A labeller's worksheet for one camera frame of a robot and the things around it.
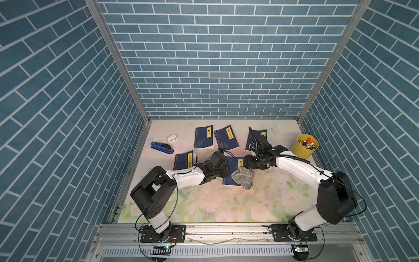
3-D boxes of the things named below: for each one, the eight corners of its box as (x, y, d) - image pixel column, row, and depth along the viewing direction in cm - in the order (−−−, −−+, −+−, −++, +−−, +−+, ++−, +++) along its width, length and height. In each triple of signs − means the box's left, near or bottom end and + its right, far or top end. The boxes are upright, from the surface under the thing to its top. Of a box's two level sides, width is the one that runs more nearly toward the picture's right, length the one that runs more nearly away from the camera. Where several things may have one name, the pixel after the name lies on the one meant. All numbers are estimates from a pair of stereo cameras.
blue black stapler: (151, 148, 107) (149, 143, 103) (155, 143, 109) (153, 139, 106) (171, 155, 104) (170, 150, 100) (174, 150, 106) (173, 145, 102)
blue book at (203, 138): (193, 148, 106) (193, 145, 103) (196, 128, 117) (195, 125, 115) (213, 148, 106) (213, 146, 103) (213, 128, 117) (213, 125, 115)
